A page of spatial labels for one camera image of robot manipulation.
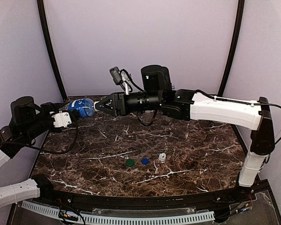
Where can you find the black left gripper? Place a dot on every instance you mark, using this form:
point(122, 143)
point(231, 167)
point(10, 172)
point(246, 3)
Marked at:
point(73, 115)

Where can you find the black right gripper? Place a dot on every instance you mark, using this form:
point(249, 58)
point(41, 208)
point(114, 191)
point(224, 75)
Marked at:
point(119, 103)

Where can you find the clear bottle blue label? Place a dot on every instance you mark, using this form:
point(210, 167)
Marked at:
point(84, 106)

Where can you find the green bottle cap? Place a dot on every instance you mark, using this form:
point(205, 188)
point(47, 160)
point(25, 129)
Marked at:
point(130, 162)

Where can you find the white sport bottle cap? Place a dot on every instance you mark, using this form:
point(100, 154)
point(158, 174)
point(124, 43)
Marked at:
point(162, 157)

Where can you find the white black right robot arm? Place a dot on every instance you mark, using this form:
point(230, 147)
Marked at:
point(187, 105)

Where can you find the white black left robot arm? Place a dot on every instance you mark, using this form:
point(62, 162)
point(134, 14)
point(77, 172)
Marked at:
point(27, 123)

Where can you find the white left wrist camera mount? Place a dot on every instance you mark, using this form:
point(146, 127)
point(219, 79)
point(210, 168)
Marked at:
point(61, 119)

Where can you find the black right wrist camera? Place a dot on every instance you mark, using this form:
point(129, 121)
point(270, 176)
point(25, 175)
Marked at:
point(124, 79)

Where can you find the black left frame post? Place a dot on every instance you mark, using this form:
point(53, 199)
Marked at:
point(49, 47)

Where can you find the black frame post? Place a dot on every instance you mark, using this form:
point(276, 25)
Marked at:
point(49, 47)
point(233, 46)

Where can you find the black right table rail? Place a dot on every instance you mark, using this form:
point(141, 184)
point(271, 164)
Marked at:
point(241, 140)

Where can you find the black table rail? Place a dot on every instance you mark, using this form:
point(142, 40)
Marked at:
point(217, 201)
point(241, 140)

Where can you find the white slotted cable duct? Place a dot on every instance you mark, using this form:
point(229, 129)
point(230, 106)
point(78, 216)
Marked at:
point(183, 216)

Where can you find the black right frame post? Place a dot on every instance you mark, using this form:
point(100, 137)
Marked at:
point(233, 46)

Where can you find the black front table rail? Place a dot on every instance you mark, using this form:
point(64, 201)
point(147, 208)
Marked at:
point(217, 201)

